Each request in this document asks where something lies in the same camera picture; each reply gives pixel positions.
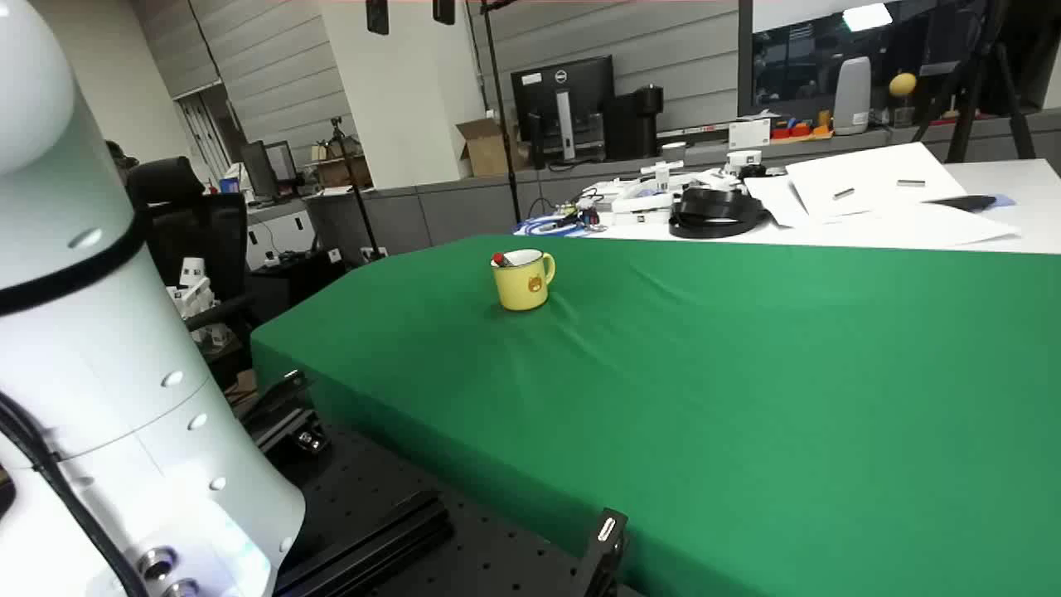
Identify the black office chair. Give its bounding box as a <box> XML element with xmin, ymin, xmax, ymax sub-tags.
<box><xmin>123</xmin><ymin>155</ymin><xmax>255</xmax><ymax>331</ymax></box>

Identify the black coiled cable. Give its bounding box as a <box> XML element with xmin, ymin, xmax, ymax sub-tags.
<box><xmin>665</xmin><ymin>183</ymin><xmax>771</xmax><ymax>243</ymax></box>

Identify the yellow mug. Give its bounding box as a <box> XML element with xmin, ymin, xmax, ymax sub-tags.
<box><xmin>491</xmin><ymin>249</ymin><xmax>556</xmax><ymax>310</ymax></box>

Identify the white speaker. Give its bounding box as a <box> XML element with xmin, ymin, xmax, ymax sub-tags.
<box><xmin>833</xmin><ymin>57</ymin><xmax>872</xmax><ymax>135</ymax></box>

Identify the black tripod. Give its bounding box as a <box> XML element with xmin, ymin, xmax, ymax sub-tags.
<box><xmin>915</xmin><ymin>0</ymin><xmax>1038</xmax><ymax>162</ymax></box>

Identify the cardboard box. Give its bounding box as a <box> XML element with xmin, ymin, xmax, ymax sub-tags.
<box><xmin>458</xmin><ymin>118</ymin><xmax>506</xmax><ymax>180</ymax></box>

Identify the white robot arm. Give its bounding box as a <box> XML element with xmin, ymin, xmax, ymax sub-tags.
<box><xmin>0</xmin><ymin>0</ymin><xmax>306</xmax><ymax>597</ymax></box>

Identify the black computer monitor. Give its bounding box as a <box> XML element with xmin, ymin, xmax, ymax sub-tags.
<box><xmin>510</xmin><ymin>57</ymin><xmax>613</xmax><ymax>165</ymax></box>

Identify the green table cloth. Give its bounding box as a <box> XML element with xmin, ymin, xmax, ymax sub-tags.
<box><xmin>253</xmin><ymin>235</ymin><xmax>1061</xmax><ymax>597</ymax></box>

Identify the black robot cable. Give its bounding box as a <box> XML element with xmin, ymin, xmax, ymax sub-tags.
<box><xmin>0</xmin><ymin>392</ymin><xmax>151</xmax><ymax>597</ymax></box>

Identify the yellow ball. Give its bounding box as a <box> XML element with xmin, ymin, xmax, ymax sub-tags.
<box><xmin>889</xmin><ymin>74</ymin><xmax>920</xmax><ymax>100</ymax></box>

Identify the black camera stand pole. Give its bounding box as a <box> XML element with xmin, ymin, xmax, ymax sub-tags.
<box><xmin>477</xmin><ymin>0</ymin><xmax>523</xmax><ymax>228</ymax></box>

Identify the black metal bracket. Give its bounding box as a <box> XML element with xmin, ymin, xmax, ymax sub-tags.
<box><xmin>575</xmin><ymin>508</ymin><xmax>627</xmax><ymax>597</ymax></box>

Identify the small white box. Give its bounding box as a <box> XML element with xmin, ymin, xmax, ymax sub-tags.
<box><xmin>725</xmin><ymin>116</ymin><xmax>769</xmax><ymax>149</ymax></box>

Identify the large white paper sheet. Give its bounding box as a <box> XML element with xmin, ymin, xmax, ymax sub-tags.
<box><xmin>746</xmin><ymin>142</ymin><xmax>1015</xmax><ymax>249</ymax></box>

